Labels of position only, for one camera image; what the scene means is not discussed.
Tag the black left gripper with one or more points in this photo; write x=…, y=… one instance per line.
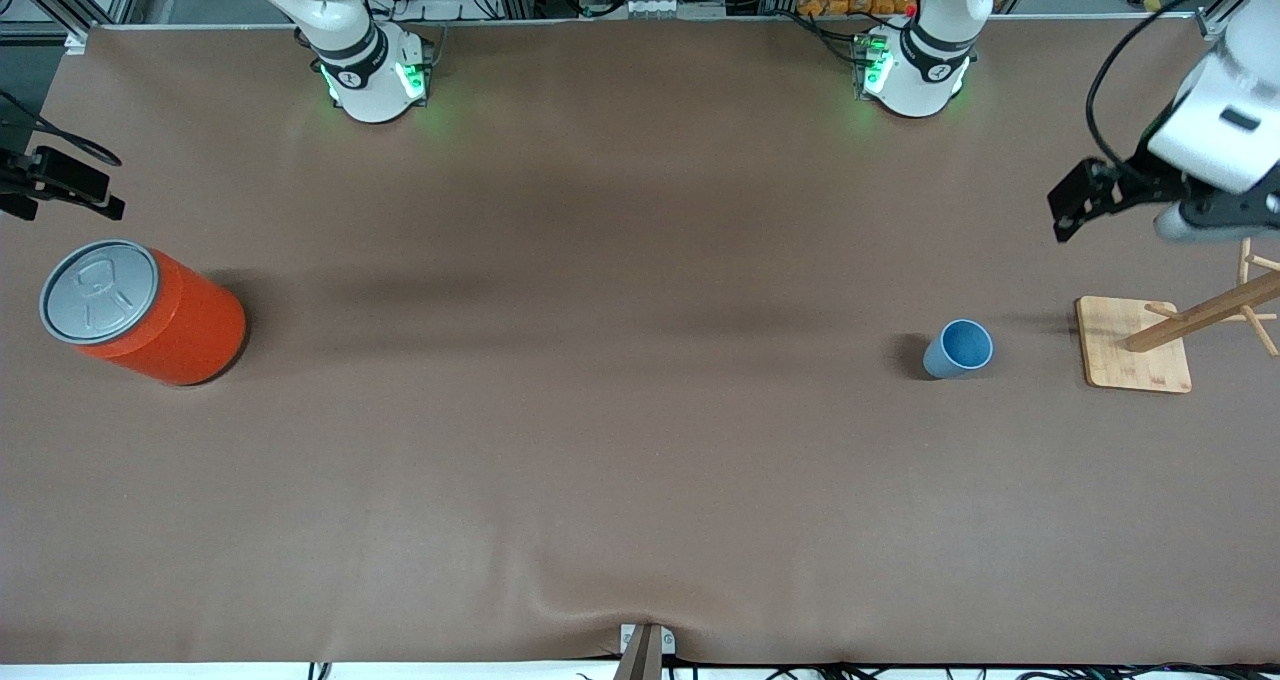
x=1141, y=179

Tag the wooden cup rack stand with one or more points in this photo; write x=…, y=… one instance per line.
x=1130, y=350

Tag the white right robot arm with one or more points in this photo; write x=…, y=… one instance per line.
x=365, y=90

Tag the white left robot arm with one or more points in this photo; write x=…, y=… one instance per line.
x=925, y=70

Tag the brown table cover cloth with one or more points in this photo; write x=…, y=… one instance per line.
x=640, y=360

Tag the white terminal block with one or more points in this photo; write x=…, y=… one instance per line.
x=655, y=5

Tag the orange can with silver lid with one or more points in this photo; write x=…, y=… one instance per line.
x=150, y=320

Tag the light blue plastic cup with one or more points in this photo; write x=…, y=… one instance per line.
x=955, y=355

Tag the metal table clamp bracket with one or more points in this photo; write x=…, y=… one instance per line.
x=630, y=640

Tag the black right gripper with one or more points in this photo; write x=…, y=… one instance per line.
x=22, y=178

